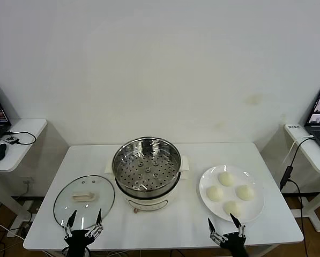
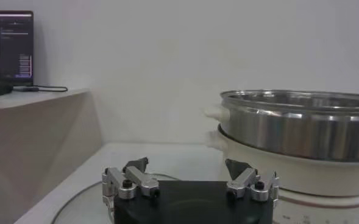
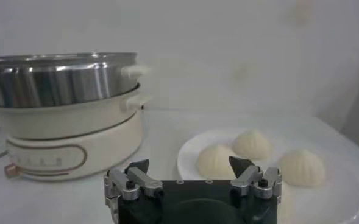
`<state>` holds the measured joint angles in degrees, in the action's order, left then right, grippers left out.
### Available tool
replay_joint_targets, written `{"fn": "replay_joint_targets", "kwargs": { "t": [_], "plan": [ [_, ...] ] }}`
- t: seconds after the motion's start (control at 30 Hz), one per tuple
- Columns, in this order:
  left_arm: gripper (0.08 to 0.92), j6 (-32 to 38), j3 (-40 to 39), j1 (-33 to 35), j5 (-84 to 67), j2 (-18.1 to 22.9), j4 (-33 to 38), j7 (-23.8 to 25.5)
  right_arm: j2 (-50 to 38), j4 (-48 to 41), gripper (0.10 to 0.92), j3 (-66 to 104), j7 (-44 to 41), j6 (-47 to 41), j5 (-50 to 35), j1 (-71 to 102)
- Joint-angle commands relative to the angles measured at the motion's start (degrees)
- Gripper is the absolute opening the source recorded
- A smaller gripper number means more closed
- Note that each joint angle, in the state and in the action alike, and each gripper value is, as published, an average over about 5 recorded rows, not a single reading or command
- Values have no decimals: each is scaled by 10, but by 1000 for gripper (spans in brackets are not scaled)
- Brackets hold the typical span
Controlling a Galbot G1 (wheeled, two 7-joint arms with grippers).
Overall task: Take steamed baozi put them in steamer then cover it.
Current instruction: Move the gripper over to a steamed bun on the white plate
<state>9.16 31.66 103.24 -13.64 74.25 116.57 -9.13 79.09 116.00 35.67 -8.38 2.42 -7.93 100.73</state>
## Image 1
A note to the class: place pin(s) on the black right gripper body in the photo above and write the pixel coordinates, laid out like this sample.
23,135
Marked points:
234,243

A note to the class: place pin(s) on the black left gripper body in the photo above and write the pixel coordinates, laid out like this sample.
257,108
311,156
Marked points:
78,241

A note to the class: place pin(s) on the perforated steel steamer basket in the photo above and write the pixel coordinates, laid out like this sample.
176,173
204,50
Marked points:
147,171

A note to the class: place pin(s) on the white side table with mouse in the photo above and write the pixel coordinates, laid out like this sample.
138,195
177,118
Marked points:
25,134

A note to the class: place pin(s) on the white electric cooker base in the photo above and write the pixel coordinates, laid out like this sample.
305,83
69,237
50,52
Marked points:
149,203

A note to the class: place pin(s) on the white steamed baozi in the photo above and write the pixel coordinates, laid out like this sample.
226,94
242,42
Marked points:
215,193
226,178
245,192
230,206

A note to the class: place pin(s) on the white paper label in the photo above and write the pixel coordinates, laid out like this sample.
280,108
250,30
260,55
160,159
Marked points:
293,126

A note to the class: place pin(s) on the white side table with label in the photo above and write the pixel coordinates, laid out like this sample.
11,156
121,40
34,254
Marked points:
309,154

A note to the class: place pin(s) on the white round plate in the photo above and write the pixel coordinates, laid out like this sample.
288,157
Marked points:
230,194

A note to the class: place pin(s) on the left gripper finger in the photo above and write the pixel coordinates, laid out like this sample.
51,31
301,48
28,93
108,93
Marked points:
70,223
98,220

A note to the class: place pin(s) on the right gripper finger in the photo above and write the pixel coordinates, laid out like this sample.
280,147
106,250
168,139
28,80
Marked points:
212,230
238,225

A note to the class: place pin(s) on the white wall socket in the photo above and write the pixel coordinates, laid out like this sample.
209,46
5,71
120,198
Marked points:
28,182

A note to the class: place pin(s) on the small black patterned device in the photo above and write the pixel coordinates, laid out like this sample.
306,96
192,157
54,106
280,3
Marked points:
11,139

